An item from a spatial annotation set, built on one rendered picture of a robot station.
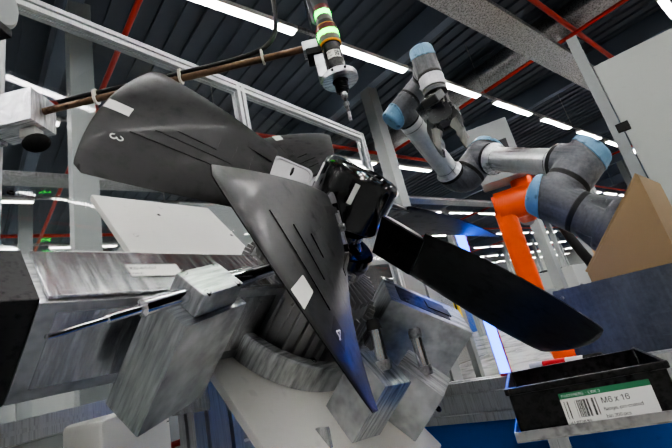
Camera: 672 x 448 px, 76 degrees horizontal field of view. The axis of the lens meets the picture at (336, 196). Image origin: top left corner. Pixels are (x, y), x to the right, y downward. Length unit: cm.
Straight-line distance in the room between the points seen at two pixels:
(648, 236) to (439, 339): 61
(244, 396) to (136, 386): 15
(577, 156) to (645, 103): 121
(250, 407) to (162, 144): 34
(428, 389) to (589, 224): 72
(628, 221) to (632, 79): 144
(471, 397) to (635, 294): 41
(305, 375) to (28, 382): 31
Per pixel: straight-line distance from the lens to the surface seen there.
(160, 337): 44
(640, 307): 113
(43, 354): 48
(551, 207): 126
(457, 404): 108
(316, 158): 80
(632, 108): 251
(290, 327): 61
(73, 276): 47
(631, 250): 119
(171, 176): 58
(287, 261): 33
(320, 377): 62
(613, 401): 76
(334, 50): 86
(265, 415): 57
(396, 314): 69
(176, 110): 64
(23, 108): 101
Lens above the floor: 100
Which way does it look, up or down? 19 degrees up
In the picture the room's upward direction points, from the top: 14 degrees counter-clockwise
